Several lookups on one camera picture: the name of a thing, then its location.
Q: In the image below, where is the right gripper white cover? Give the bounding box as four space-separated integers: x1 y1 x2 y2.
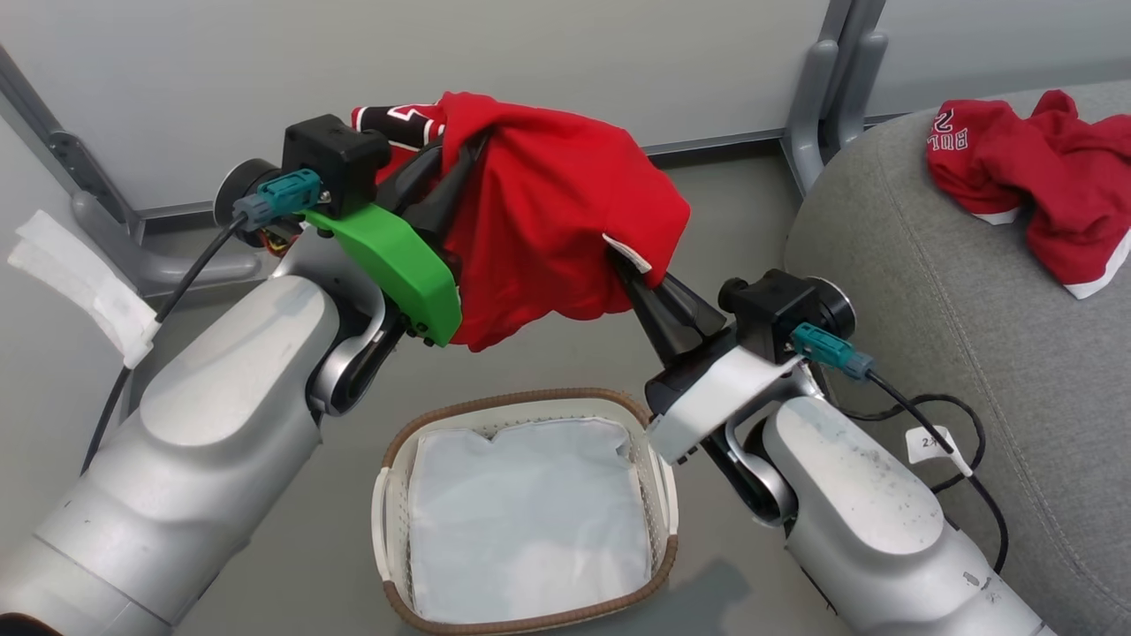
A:
613 254 802 466

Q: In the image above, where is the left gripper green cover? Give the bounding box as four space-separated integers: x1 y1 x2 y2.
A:
303 132 487 348

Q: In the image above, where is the red garment with black trim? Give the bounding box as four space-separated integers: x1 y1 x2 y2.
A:
351 91 693 353

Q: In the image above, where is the red Bulls print garment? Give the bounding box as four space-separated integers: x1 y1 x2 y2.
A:
925 89 1131 300

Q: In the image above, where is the grey upholstered seat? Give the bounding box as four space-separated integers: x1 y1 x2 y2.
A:
784 81 1131 636

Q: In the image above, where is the long grey partition foot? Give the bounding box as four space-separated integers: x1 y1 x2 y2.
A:
70 190 270 299

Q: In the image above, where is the white woven-rim laundry basket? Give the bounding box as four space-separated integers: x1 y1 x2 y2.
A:
370 388 680 636

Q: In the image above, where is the left teal cable connector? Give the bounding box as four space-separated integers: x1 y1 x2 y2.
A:
232 168 323 233

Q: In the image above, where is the teal cable connector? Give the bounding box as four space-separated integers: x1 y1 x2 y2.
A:
232 168 323 233
790 322 877 382

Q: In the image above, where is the right teal cable connector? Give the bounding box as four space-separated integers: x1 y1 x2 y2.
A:
790 322 877 382

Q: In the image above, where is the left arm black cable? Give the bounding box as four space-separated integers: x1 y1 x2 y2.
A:
80 212 250 476

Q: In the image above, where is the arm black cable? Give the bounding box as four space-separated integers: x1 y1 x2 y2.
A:
835 369 1011 577
80 212 250 476

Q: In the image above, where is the white cable label tag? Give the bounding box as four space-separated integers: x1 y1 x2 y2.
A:
905 426 957 467

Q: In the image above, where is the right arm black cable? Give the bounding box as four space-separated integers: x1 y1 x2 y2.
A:
835 369 1011 577

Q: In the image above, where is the dark metal bracket plate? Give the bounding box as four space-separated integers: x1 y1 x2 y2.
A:
48 130 144 241

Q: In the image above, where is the white strap on cable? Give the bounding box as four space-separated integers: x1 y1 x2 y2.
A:
7 209 162 371

